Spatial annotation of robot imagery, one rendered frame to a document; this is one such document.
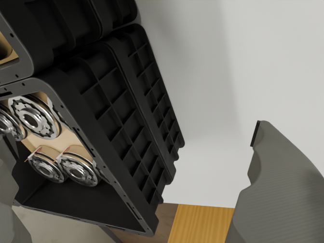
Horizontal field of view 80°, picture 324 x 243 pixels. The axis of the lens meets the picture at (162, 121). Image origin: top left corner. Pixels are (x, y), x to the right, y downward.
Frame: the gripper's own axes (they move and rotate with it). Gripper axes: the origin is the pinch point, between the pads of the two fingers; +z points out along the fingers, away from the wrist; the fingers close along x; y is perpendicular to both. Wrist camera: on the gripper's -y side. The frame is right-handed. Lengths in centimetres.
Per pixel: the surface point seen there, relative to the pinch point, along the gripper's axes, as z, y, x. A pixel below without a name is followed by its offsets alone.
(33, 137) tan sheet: 29.0, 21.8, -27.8
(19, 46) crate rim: 7.6, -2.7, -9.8
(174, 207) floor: 119, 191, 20
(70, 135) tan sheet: 23.8, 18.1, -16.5
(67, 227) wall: 151, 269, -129
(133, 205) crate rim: 7.1, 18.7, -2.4
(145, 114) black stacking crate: 17.7, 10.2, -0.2
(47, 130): 20.8, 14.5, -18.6
